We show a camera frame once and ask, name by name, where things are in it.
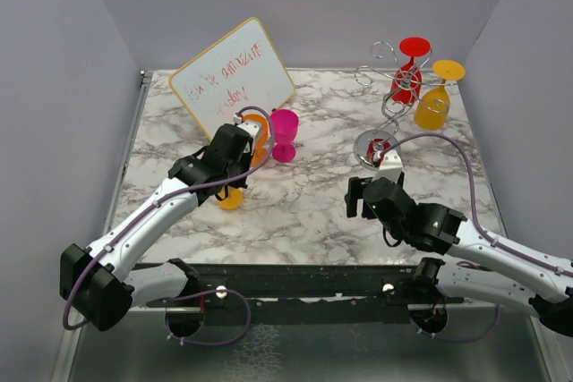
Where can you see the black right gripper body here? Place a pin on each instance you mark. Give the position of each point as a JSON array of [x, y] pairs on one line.
[[357, 185]]

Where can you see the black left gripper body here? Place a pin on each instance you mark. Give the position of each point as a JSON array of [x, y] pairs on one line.
[[236, 169]]

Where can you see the orange plastic wine glass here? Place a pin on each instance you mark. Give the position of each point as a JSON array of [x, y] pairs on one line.
[[261, 146]]

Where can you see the magenta plastic wine glass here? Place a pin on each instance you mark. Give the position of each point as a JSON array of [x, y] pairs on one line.
[[286, 124]]

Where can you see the yellow wine glass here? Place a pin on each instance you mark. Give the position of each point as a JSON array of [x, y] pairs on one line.
[[433, 108], [230, 198]]

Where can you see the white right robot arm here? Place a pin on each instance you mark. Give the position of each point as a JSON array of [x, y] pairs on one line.
[[509, 274]]

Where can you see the chrome wine glass rack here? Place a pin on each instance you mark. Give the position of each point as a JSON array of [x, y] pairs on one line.
[[369, 144]]

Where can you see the red plastic wine glass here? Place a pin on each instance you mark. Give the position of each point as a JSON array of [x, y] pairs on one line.
[[407, 82]]

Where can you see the yellow framed whiteboard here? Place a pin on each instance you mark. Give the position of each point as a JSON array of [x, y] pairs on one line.
[[241, 69]]

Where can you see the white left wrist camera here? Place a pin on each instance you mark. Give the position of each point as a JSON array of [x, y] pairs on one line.
[[251, 127]]

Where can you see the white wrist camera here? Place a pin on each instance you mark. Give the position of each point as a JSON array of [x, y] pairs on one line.
[[251, 127], [390, 167]]

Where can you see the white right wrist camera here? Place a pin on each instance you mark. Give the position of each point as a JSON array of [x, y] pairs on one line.
[[390, 167]]

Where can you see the black front mounting rail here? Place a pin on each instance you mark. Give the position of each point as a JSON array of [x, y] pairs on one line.
[[230, 295]]

